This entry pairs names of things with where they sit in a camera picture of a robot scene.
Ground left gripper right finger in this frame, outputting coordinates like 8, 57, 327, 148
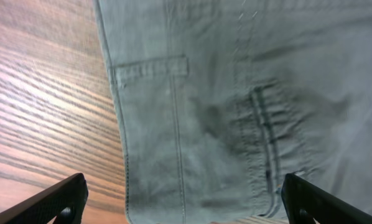
281, 174, 372, 224

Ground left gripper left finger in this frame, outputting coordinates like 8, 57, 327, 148
0, 173, 88, 224

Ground grey shorts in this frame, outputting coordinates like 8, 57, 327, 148
94, 0, 372, 223

